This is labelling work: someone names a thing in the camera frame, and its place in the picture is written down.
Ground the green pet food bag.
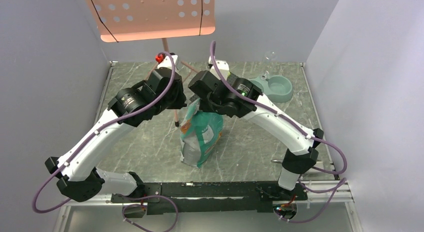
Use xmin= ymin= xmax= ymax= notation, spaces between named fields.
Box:
xmin=180 ymin=98 xmax=224 ymax=168

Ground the metal food scoop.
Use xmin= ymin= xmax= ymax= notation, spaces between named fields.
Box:
xmin=271 ymin=159 xmax=324 ymax=174

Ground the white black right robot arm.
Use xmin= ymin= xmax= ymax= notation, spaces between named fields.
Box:
xmin=188 ymin=70 xmax=324 ymax=191

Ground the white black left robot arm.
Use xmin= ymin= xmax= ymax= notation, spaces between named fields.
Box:
xmin=45 ymin=67 xmax=187 ymax=202

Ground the teal double pet bowl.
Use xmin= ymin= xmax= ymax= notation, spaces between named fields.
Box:
xmin=250 ymin=71 xmax=293 ymax=103

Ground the pink music stand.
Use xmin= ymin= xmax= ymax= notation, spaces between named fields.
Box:
xmin=81 ymin=0 xmax=217 ymax=128

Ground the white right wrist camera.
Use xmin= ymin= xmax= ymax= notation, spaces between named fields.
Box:
xmin=207 ymin=56 xmax=231 ymax=80

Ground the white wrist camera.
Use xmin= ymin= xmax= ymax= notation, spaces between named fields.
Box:
xmin=155 ymin=52 xmax=182 ymax=72
xmin=207 ymin=56 xmax=231 ymax=80

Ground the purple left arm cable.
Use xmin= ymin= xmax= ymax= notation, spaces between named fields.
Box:
xmin=32 ymin=51 xmax=176 ymax=214

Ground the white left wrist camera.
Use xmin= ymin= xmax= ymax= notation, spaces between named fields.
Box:
xmin=155 ymin=52 xmax=182 ymax=72

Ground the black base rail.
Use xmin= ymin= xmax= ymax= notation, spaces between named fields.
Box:
xmin=110 ymin=180 xmax=309 ymax=215

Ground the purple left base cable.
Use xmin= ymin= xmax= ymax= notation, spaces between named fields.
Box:
xmin=121 ymin=195 xmax=180 ymax=232

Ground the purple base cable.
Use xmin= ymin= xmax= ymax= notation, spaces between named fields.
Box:
xmin=121 ymin=195 xmax=180 ymax=232
xmin=276 ymin=177 xmax=347 ymax=224

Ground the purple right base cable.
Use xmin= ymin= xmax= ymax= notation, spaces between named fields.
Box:
xmin=276 ymin=177 xmax=347 ymax=224

